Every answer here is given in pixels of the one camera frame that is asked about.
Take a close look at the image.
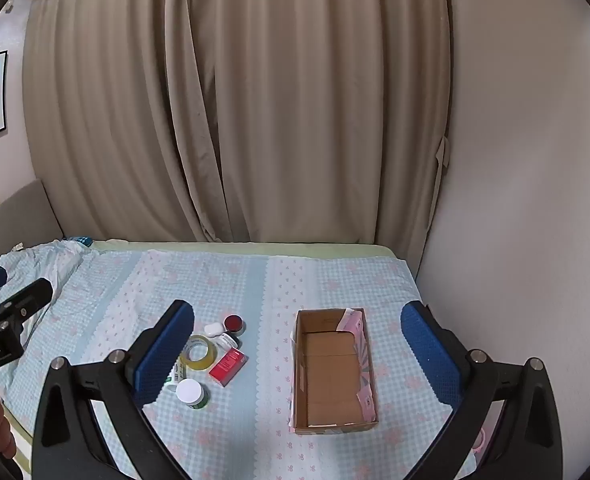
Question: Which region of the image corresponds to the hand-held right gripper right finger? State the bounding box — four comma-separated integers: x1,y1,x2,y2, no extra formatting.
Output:
400,301,563,480

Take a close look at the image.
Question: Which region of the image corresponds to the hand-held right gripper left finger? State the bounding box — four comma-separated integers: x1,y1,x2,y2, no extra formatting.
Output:
31,300,196,480

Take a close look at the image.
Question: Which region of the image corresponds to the yellow tape roll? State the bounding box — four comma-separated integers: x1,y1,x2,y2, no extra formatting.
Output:
180,334,220,371

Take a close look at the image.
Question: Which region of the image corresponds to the red rectangular box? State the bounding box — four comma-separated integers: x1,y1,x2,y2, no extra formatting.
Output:
208,349,249,387

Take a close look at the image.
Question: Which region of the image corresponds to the cardboard box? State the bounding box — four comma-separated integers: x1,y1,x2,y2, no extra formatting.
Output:
289,307,380,435

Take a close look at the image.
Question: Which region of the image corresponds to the white tube green print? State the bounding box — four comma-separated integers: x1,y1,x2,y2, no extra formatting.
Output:
167,357,189,391

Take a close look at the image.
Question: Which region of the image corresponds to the white lid green jar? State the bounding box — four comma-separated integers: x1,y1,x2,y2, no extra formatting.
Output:
176,379,211,410

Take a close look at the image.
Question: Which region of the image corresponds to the grey bed headboard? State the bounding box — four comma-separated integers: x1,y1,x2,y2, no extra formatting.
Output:
0,178,64,281

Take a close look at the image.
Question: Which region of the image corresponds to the pink plastic object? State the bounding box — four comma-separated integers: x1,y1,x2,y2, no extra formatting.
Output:
472,427,489,467

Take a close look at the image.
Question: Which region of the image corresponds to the pale green mattress sheet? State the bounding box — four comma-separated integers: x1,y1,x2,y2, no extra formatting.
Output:
87,239,397,260

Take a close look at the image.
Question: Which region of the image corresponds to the blue pink printed blanket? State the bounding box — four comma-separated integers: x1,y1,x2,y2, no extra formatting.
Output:
0,239,482,480

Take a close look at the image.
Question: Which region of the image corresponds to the beige curtain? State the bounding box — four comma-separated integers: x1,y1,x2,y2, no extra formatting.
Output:
22,0,452,261

